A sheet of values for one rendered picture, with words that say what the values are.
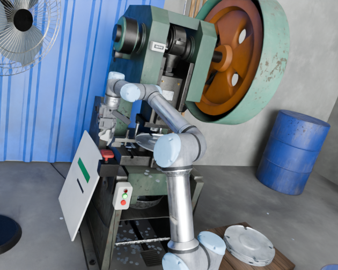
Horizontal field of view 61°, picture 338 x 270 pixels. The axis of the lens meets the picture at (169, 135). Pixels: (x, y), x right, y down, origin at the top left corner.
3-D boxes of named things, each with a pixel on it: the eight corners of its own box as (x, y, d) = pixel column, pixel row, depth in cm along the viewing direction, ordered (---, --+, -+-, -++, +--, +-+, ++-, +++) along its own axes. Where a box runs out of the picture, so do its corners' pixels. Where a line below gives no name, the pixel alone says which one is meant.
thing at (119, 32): (222, 74, 174) (232, 44, 169) (115, 52, 144) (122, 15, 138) (207, 68, 189) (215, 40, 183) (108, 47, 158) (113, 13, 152)
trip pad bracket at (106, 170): (113, 195, 155) (120, 163, 149) (95, 196, 150) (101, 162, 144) (110, 189, 160) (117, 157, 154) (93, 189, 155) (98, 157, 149)
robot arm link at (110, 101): (118, 95, 142) (123, 99, 135) (117, 103, 143) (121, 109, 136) (103, 92, 138) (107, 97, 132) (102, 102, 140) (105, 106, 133)
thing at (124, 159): (188, 166, 183) (190, 158, 181) (119, 165, 162) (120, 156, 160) (168, 147, 208) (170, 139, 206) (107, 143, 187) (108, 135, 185)
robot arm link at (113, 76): (115, 74, 128) (105, 69, 133) (110, 98, 131) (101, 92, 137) (129, 76, 133) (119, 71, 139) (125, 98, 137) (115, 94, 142)
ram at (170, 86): (174, 127, 170) (187, 78, 161) (151, 125, 163) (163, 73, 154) (163, 118, 184) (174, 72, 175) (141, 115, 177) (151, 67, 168)
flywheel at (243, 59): (227, 5, 208) (201, 102, 229) (204, -3, 198) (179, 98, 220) (309, 3, 147) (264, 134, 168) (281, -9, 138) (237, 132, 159)
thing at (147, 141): (128, 133, 175) (129, 132, 175) (170, 136, 189) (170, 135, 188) (144, 153, 151) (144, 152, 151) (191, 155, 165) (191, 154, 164)
